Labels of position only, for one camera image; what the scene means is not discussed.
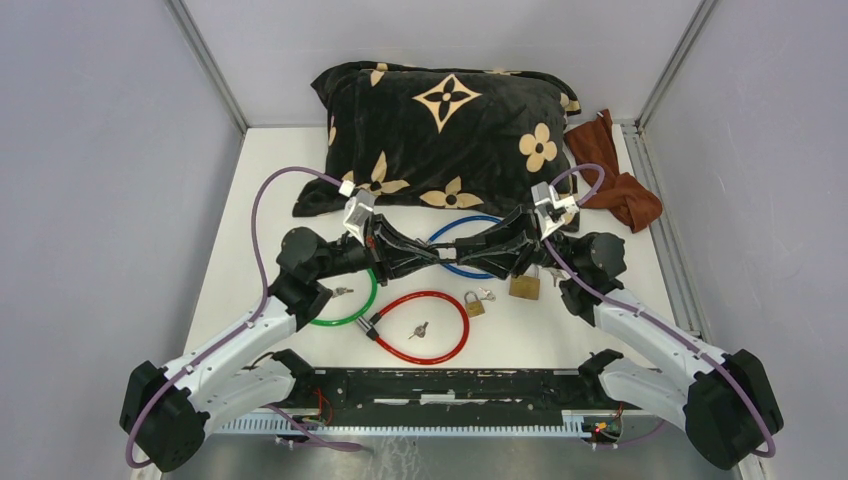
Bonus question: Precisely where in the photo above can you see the black floral pillow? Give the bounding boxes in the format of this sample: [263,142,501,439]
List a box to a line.
[293,61,581,217]

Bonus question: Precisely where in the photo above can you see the green cable lock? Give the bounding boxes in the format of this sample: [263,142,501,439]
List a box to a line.
[311,270,379,327]

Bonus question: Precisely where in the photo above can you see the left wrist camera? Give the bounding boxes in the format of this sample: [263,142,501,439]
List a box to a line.
[343,190,376,245]

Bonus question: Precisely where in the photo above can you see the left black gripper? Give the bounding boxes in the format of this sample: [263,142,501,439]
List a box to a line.
[313,213,442,287]

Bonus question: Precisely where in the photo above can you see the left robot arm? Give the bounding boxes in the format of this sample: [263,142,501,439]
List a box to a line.
[119,215,442,472]

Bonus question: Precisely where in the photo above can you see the small silver keys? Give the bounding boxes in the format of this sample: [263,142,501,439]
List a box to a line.
[333,287,354,298]

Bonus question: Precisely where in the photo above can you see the brown cloth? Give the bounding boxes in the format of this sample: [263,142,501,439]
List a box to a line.
[564,109,664,233]

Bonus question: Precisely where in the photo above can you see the red lock keys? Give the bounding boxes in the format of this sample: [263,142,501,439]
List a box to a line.
[408,322,429,339]

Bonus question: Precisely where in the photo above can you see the large padlock keys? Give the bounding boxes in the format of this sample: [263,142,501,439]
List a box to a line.
[543,267,568,287]

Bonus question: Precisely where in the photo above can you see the small padlock keys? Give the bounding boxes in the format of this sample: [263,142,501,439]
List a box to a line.
[479,288,497,302]

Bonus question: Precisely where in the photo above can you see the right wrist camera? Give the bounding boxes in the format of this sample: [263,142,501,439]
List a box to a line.
[531,182,580,240]

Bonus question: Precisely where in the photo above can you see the red cable lock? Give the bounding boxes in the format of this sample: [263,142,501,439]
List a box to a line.
[356,290,472,366]

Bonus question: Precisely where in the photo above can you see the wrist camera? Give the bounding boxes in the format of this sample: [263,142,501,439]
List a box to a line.
[343,190,376,245]
[531,182,580,240]

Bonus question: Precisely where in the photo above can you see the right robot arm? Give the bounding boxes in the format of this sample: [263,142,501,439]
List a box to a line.
[454,209,784,470]

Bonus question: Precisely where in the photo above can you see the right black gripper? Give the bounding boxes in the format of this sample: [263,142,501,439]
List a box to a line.
[457,205,578,281]

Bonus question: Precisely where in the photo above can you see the blue cable lock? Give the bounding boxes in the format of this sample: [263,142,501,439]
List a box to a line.
[426,215,500,280]

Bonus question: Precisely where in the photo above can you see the small brass padlock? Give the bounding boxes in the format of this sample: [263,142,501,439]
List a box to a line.
[463,291,486,318]

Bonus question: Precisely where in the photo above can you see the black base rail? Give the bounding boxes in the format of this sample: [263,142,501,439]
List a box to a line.
[280,368,634,427]

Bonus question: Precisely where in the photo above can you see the large brass padlock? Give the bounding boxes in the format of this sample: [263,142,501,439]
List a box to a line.
[508,266,541,301]

